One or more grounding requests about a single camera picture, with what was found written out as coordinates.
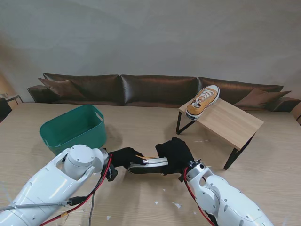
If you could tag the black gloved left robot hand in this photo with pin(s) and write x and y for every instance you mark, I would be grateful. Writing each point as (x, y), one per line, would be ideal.
(124, 157)

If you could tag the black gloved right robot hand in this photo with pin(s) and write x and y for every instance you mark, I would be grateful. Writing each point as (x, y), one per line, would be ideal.
(176, 153)

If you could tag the yellow canvas sneaker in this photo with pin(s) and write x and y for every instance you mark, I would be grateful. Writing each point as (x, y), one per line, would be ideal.
(200, 106)
(150, 169)

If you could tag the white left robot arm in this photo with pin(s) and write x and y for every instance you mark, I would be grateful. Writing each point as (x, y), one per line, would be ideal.
(47, 183)

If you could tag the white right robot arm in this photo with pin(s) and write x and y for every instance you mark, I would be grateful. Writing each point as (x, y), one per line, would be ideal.
(223, 197)

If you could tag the small wooden shelf black legs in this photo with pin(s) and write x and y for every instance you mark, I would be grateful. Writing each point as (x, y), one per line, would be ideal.
(225, 120)

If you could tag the green plastic basket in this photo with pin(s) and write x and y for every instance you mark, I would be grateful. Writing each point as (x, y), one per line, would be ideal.
(70, 127)

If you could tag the dark brown leather sofa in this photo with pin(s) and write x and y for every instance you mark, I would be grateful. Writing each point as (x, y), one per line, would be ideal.
(157, 89)

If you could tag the brown leather cushion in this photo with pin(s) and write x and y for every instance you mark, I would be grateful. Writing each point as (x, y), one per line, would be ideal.
(261, 99)
(61, 88)

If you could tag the wooden side table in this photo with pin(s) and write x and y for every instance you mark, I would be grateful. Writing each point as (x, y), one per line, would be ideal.
(13, 97)

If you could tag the dark chair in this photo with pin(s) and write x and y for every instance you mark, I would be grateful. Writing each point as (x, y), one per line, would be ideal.
(4, 108)

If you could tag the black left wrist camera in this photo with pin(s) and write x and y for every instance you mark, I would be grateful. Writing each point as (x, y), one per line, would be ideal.
(112, 173)

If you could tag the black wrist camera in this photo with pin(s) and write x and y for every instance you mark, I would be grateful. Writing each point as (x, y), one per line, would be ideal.
(112, 173)
(181, 177)

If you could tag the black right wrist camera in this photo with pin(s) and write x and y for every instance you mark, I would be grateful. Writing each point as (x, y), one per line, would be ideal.
(181, 177)

